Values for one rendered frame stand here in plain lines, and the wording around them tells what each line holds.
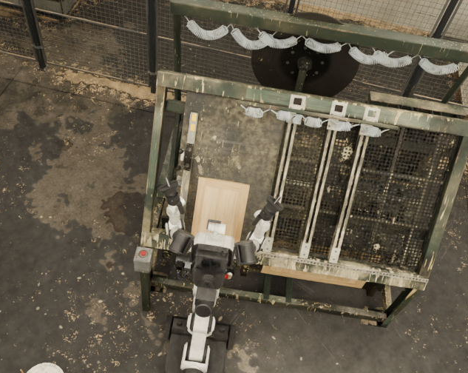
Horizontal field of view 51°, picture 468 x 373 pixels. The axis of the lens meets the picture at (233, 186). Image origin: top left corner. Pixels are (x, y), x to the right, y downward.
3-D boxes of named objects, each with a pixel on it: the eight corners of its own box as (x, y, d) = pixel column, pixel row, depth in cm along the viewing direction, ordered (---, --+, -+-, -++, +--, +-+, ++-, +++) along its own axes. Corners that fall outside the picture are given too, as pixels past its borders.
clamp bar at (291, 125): (259, 246, 374) (260, 261, 351) (290, 92, 335) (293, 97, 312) (273, 249, 374) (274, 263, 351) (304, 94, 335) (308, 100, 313)
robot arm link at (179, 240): (180, 249, 330) (182, 254, 317) (168, 243, 328) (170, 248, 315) (187, 233, 330) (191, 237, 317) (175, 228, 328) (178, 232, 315)
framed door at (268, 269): (261, 270, 434) (261, 272, 432) (272, 237, 391) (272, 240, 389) (361, 286, 435) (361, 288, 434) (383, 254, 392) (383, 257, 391)
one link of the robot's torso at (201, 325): (211, 338, 358) (218, 296, 331) (186, 334, 358) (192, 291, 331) (213, 322, 371) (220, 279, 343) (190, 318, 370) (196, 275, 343)
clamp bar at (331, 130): (296, 252, 374) (299, 268, 352) (330, 98, 336) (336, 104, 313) (308, 254, 375) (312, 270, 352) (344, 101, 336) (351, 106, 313)
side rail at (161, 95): (144, 226, 378) (141, 231, 368) (160, 82, 342) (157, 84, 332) (151, 226, 378) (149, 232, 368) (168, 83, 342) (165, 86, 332)
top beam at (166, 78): (157, 83, 336) (155, 85, 327) (159, 69, 333) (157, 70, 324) (472, 135, 341) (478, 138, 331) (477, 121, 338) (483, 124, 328)
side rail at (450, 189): (414, 269, 382) (418, 275, 372) (457, 132, 346) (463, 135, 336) (424, 270, 382) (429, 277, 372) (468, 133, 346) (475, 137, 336)
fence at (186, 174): (175, 234, 373) (174, 236, 369) (191, 111, 342) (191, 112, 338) (182, 234, 373) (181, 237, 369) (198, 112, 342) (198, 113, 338)
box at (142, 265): (134, 271, 364) (133, 260, 350) (137, 257, 371) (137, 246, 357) (150, 274, 364) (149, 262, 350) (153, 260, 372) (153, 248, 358)
